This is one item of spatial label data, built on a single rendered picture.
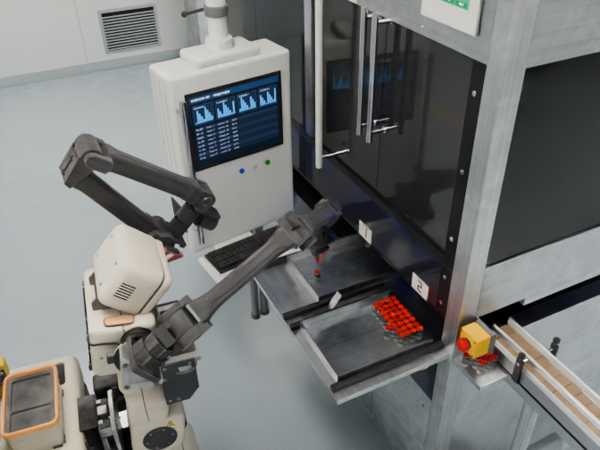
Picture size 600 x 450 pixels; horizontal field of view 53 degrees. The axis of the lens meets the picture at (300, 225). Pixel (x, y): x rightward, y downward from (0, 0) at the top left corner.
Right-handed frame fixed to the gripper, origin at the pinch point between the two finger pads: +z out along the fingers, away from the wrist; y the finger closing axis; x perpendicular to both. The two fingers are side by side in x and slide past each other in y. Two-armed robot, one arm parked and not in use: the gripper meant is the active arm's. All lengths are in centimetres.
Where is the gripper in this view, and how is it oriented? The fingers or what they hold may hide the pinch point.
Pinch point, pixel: (318, 261)
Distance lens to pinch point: 215.0
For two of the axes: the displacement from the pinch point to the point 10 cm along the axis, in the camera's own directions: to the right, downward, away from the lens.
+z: 0.2, 8.2, 5.8
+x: -6.6, -4.2, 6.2
